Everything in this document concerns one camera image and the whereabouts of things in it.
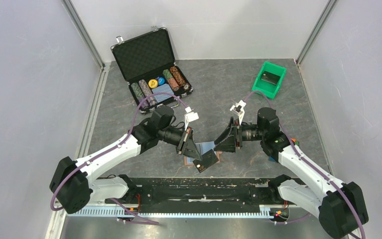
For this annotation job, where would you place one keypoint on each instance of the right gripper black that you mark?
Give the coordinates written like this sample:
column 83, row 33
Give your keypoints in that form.
column 226, row 142

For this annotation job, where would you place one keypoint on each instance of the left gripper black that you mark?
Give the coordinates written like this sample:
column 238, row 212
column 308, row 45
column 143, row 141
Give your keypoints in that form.
column 186, row 146

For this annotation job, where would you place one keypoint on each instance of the tan leather card holder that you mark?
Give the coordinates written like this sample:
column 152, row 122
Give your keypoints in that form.
column 203, row 147

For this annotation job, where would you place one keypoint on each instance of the black credit card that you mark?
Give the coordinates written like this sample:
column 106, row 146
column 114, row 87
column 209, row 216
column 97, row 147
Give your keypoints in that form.
column 270, row 78
column 208, row 159

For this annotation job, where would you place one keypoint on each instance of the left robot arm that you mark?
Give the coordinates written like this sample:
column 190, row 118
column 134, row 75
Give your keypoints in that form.
column 75, row 183

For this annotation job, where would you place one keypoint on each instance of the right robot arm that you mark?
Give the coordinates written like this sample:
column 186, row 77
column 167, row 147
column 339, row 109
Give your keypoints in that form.
column 340, row 207

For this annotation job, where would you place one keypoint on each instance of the blue playing card deck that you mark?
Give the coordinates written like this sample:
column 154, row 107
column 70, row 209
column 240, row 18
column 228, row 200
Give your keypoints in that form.
column 165, row 88

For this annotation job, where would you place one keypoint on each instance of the purple poker chip row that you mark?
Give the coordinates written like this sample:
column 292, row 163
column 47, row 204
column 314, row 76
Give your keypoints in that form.
column 147, row 92

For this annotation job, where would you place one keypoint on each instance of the orange brown chip row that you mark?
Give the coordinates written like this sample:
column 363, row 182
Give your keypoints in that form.
column 179, row 78

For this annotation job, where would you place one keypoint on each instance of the green red chip row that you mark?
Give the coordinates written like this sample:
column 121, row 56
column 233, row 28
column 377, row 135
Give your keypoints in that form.
column 171, row 80

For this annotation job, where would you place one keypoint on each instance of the colourful toy block set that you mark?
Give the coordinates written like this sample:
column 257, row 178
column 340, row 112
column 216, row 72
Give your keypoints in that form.
column 278, row 145

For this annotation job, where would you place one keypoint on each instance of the green poker chip row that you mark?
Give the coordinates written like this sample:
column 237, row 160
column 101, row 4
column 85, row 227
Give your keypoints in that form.
column 137, row 92

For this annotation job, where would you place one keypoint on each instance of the blue dealer button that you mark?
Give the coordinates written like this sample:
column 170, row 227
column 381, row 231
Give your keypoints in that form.
column 161, row 80

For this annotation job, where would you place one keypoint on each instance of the yellow dealer button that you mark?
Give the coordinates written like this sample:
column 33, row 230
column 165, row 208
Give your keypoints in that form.
column 153, row 83

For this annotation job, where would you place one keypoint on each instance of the green plastic bin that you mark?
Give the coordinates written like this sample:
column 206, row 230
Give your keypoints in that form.
column 267, row 89

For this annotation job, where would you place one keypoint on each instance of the black poker chip case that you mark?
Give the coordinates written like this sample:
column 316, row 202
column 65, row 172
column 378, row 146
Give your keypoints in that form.
column 145, row 57

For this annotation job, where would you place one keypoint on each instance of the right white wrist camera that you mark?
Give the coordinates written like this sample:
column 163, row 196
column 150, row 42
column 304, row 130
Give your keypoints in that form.
column 238, row 109

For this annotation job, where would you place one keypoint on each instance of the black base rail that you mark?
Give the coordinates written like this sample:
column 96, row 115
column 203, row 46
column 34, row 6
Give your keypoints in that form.
column 204, row 197

